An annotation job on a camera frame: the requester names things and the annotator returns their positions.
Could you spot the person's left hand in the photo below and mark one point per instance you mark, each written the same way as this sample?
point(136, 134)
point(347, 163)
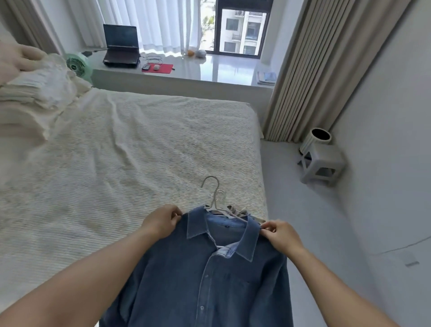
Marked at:
point(161, 222)

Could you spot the person's right hand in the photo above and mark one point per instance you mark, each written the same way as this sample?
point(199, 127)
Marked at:
point(283, 237)

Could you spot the white plastic hanger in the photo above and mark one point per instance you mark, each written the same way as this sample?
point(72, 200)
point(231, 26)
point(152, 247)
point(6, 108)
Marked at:
point(222, 210)

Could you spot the pale pink hanger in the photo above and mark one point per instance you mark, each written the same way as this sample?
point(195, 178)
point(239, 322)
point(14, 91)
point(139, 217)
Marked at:
point(210, 176)

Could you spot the blue denim shirt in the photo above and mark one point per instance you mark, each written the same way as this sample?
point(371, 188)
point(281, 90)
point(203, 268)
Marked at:
point(202, 289)

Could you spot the person's left forearm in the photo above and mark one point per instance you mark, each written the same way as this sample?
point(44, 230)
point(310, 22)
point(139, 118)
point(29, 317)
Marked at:
point(74, 286)

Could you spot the person's right forearm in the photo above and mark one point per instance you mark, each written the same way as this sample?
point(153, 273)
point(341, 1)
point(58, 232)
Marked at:
point(336, 296)

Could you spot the bed with white bedspread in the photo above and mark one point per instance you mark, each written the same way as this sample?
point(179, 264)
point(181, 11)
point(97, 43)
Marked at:
point(134, 151)

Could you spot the white plastic stool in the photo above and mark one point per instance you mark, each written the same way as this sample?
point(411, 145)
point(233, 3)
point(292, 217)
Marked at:
point(323, 161)

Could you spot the white bay window ledge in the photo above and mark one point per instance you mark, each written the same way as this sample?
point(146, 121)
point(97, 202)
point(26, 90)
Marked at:
point(219, 72)

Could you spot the light blue booklets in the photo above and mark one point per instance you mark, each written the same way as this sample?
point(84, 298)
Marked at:
point(266, 77)

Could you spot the small orange white toy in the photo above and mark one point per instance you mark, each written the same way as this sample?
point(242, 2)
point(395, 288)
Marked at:
point(200, 54)

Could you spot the stack of white bedding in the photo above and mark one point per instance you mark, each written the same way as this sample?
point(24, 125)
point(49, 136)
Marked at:
point(40, 97)

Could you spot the beige curtain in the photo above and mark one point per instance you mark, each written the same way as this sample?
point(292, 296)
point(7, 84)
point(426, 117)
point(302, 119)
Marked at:
point(320, 67)
point(30, 23)

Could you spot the small green fan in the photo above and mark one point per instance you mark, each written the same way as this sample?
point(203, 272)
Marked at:
point(77, 65)

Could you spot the black laptop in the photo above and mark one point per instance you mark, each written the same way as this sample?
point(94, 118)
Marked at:
point(121, 40)

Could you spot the white sheer curtain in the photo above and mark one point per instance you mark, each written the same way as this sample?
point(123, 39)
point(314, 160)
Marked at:
point(151, 23)

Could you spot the dark framed window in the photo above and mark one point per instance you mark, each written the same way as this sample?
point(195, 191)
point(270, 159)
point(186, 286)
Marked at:
point(242, 30)

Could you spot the beige plush toy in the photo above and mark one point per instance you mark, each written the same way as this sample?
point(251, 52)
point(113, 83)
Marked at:
point(17, 60)

